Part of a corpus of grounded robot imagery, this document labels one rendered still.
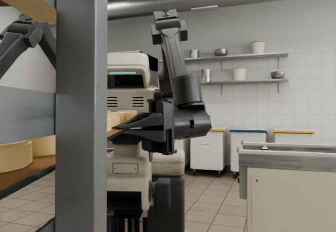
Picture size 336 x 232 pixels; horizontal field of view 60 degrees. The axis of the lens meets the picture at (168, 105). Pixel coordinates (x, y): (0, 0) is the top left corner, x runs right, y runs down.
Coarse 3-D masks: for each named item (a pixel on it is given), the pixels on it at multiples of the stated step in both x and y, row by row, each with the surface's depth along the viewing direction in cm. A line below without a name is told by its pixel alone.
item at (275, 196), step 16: (256, 176) 111; (272, 176) 109; (288, 176) 108; (304, 176) 106; (320, 176) 104; (256, 192) 111; (272, 192) 109; (288, 192) 107; (304, 192) 106; (320, 192) 104; (256, 208) 111; (272, 208) 109; (288, 208) 107; (304, 208) 106; (320, 208) 104; (256, 224) 111; (272, 224) 109; (288, 224) 107; (304, 224) 106; (320, 224) 104
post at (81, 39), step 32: (64, 0) 21; (96, 0) 21; (64, 32) 21; (96, 32) 21; (64, 64) 21; (96, 64) 21; (64, 96) 21; (96, 96) 21; (64, 128) 21; (96, 128) 21; (64, 160) 21; (96, 160) 21; (64, 192) 21; (96, 192) 21; (64, 224) 20; (96, 224) 21
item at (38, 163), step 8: (112, 128) 50; (32, 160) 25; (40, 160) 25; (48, 160) 25; (24, 168) 23; (32, 168) 22; (40, 168) 22; (0, 176) 20; (8, 176) 20; (16, 176) 20; (24, 176) 20; (0, 184) 18; (8, 184) 18
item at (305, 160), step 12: (240, 156) 114; (252, 156) 113; (264, 156) 111; (276, 156) 110; (288, 156) 109; (300, 156) 107; (312, 156) 106; (324, 156) 105; (300, 168) 107; (312, 168) 106; (324, 168) 105
